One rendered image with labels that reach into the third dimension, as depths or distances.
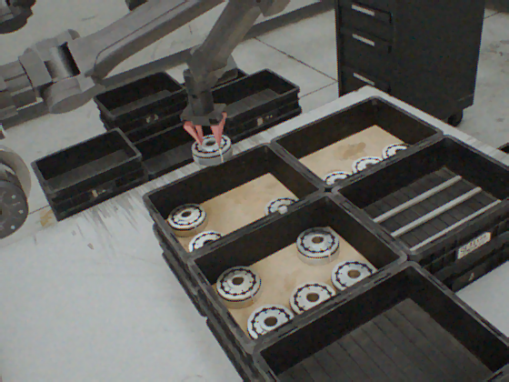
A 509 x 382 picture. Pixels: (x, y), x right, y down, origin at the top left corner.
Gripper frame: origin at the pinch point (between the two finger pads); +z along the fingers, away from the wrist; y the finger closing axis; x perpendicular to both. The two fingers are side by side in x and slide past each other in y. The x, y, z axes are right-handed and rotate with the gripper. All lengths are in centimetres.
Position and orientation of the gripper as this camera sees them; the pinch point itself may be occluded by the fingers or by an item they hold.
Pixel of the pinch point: (210, 141)
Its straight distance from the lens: 142.0
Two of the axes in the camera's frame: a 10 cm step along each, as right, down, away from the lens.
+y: -9.6, -0.4, 2.9
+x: -2.5, 6.0, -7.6
